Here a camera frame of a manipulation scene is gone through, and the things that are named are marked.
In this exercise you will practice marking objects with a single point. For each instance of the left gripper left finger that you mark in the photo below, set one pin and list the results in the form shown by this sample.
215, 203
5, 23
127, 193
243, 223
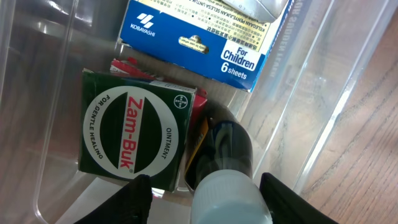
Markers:
129, 205

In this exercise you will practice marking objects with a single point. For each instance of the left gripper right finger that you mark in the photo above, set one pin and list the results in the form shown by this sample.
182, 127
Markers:
287, 207

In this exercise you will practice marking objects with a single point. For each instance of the clear plastic container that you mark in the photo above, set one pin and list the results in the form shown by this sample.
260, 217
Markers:
318, 58

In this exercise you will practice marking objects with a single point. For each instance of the red medicine box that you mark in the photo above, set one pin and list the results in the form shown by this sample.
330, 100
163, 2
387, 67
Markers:
131, 67

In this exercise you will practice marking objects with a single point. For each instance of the dark bottle white cap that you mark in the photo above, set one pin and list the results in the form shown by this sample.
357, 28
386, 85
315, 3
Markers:
219, 172

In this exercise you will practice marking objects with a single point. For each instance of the blue white medicine box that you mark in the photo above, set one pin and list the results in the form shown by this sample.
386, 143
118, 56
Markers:
208, 37

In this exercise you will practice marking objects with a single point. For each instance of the green box round logo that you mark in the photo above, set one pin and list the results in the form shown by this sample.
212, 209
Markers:
133, 126

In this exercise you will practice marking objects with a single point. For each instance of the white Panadol box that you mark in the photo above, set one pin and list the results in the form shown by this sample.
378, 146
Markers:
260, 10

